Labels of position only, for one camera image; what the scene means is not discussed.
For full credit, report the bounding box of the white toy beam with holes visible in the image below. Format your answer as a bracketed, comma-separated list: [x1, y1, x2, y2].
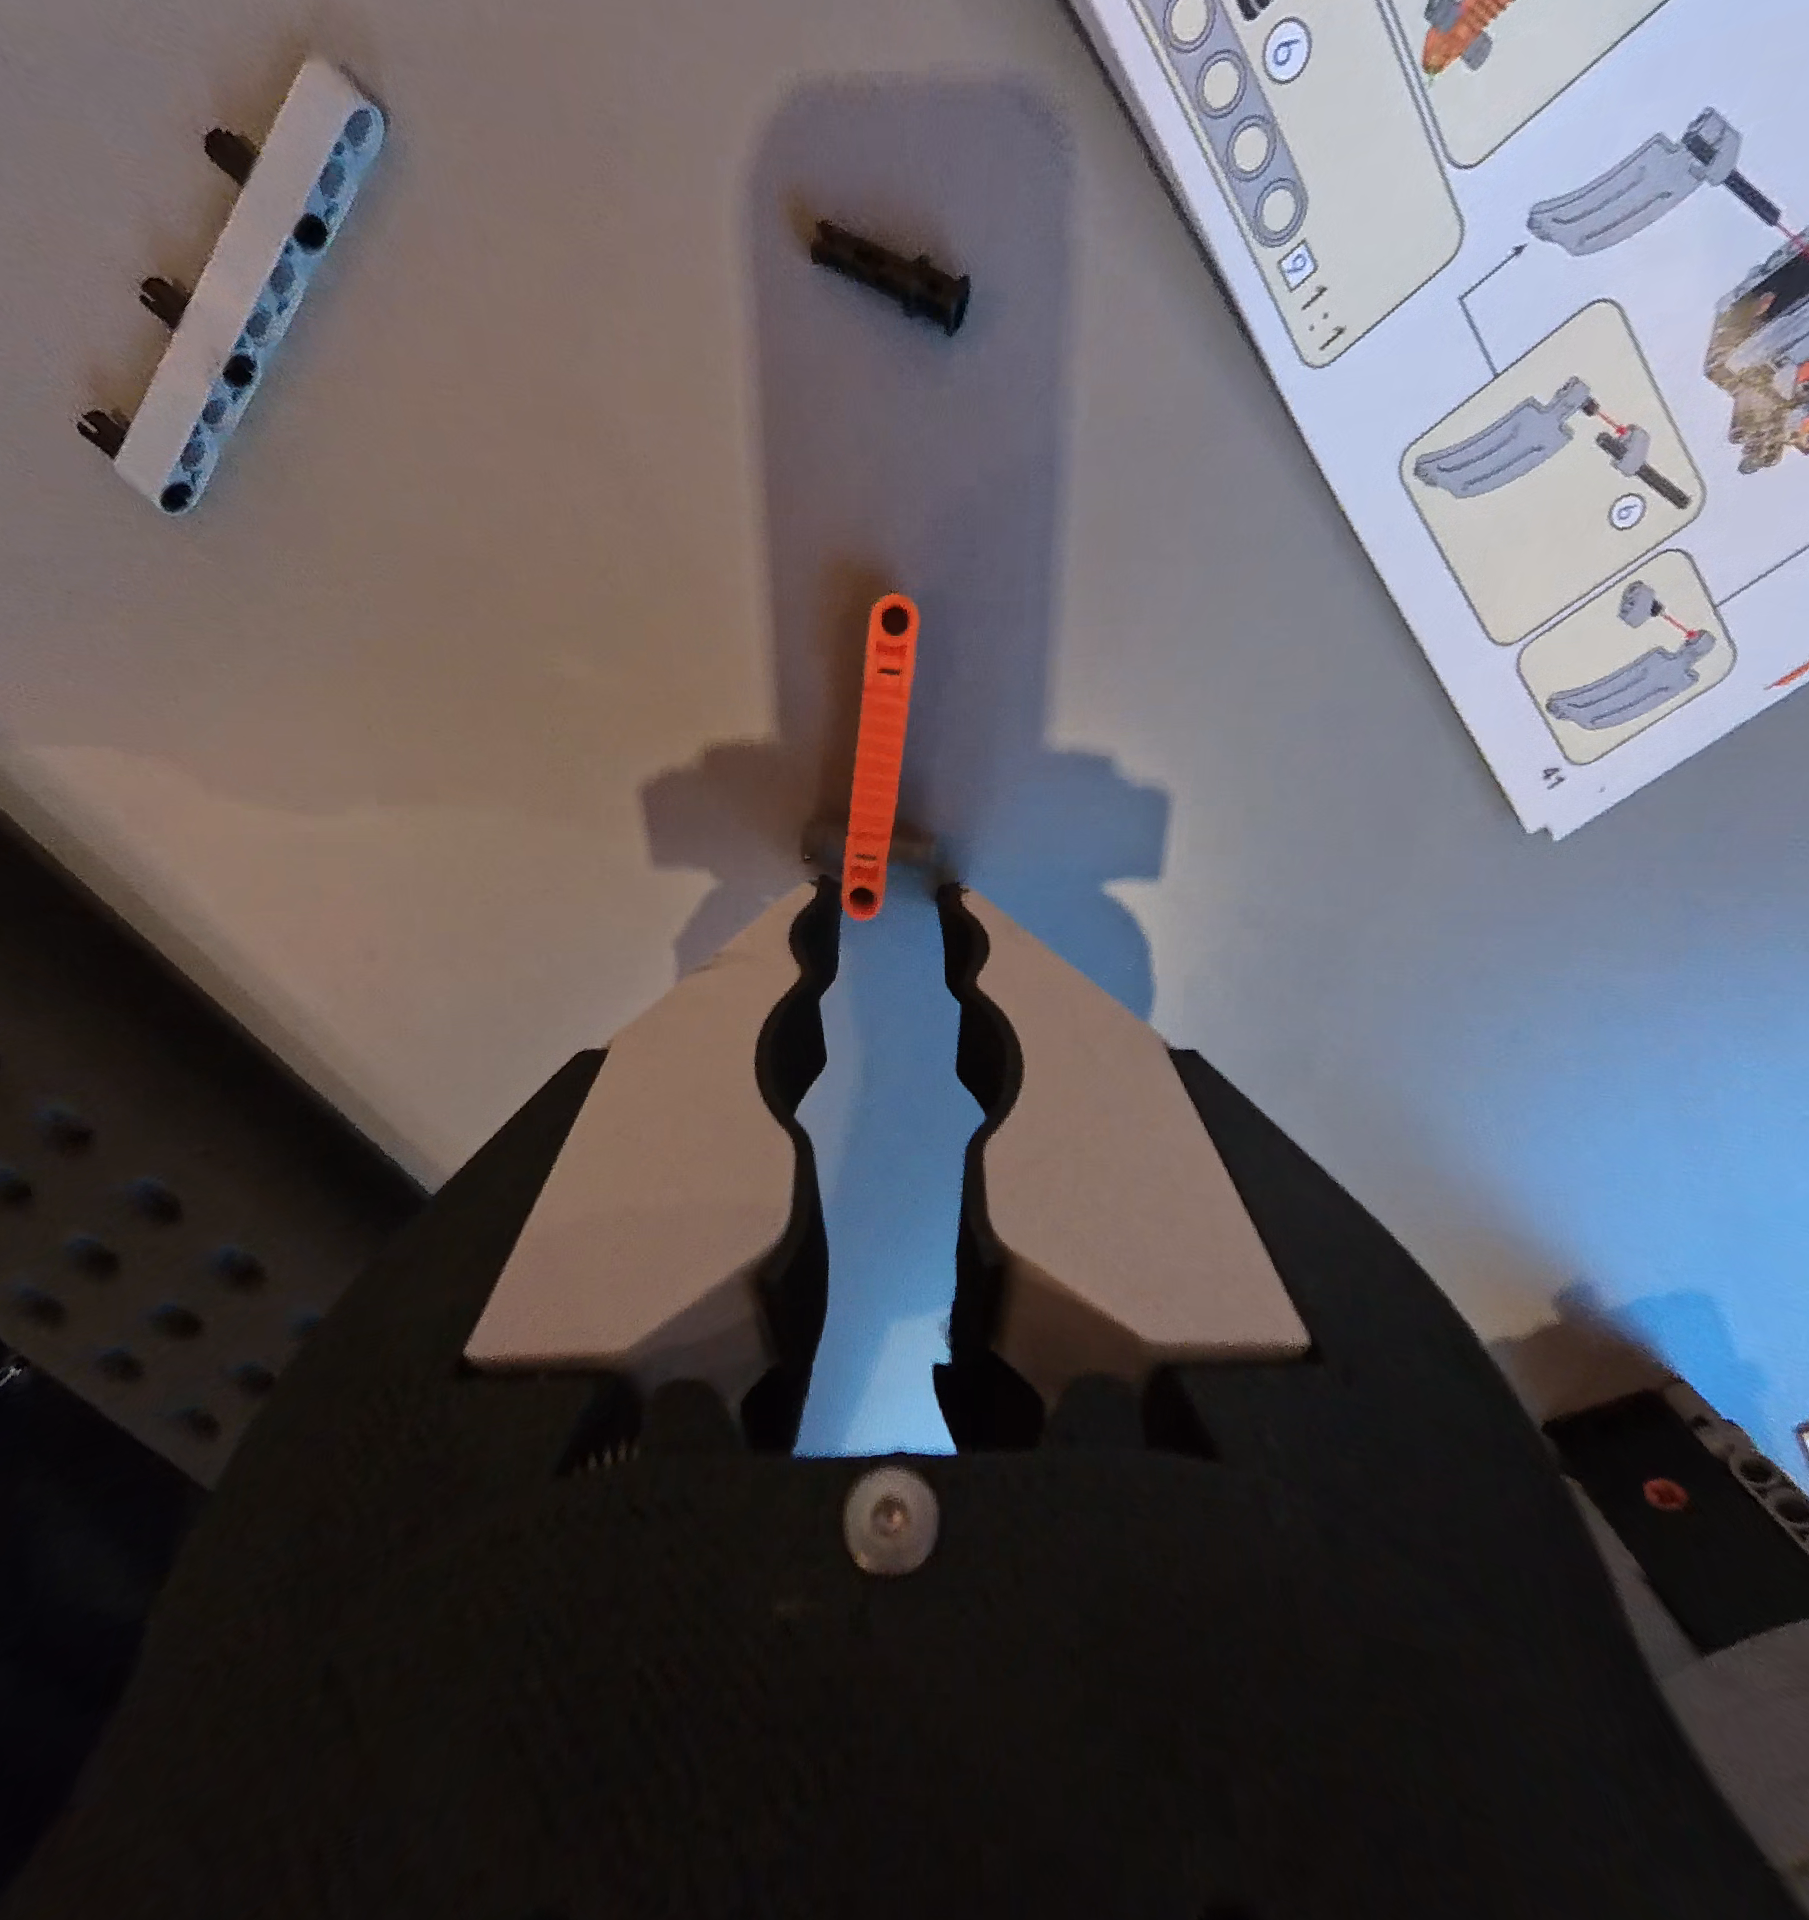
[112, 55, 390, 516]

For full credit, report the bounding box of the white instruction booklet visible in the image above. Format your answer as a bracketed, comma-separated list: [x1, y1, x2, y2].
[1067, 0, 1809, 842]

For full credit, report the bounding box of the grey studded panel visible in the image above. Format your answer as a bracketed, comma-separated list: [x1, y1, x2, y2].
[0, 755, 431, 1490]

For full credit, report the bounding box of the black grey toy assembly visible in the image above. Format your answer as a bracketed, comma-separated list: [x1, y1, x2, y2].
[1540, 1372, 1809, 1667]

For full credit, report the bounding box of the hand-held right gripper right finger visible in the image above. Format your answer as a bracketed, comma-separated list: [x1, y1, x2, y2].
[934, 881, 1315, 1457]

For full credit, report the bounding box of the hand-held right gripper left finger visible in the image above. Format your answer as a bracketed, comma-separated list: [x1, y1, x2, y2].
[462, 876, 846, 1453]

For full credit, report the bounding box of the orange toothed toy beam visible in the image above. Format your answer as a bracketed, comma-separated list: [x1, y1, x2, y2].
[838, 589, 925, 921]

